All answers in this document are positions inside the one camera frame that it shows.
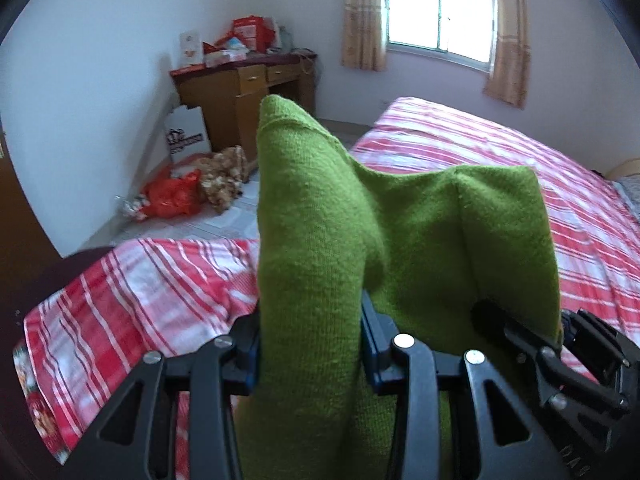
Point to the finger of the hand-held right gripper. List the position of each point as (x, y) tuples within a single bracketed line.
[(600, 342), (505, 327)]

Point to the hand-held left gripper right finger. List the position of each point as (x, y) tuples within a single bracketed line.
[(372, 355)]

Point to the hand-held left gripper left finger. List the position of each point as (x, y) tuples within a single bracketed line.
[(250, 355)]

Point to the green striped knitted sweater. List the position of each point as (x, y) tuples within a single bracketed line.
[(310, 240)]

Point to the striped pillow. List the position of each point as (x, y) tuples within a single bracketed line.
[(630, 195)]

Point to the red plastic bag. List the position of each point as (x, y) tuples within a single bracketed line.
[(172, 195)]

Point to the yellow wooden headboard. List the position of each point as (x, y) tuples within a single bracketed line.
[(625, 166)]

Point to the red striped bed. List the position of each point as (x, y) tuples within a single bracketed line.
[(500, 145)]

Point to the silver foil wrapper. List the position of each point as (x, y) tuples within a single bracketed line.
[(132, 207)]

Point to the dark wooden footboard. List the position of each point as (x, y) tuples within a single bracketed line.
[(60, 275)]

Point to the floral printed blanket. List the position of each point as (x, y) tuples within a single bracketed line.
[(37, 400)]

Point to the white paper bag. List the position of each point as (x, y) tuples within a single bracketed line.
[(187, 135)]

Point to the brown wooden desk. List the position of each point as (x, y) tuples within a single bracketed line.
[(240, 90)]

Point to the beige curtain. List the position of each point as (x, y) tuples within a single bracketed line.
[(364, 15), (507, 35)]

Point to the pile of red white packets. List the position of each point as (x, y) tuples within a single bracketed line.
[(225, 50)]

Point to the clear bottle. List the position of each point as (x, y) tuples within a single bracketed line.
[(283, 37)]

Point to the red gift box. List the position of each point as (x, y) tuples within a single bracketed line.
[(254, 34)]

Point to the window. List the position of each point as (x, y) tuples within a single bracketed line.
[(440, 5)]

